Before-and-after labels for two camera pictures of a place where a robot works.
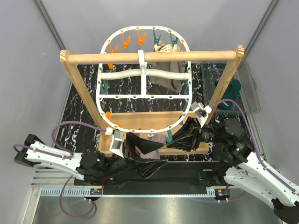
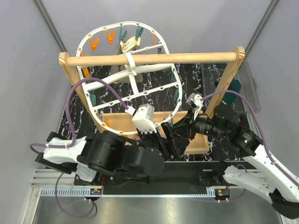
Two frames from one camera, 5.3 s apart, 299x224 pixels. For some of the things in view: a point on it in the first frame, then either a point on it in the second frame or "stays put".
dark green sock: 232,93 stays put
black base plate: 169,178 stays put
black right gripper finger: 191,126 stays put
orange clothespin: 113,51 → 85,69
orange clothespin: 140,40 → 110,38
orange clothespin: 125,43 → 93,45
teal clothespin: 156,40 → 122,36
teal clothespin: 174,42 → 138,32
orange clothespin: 108,115 → 107,123
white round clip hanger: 143,73 → 131,66
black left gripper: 147,169 → 173,154
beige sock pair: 174,85 → 123,47
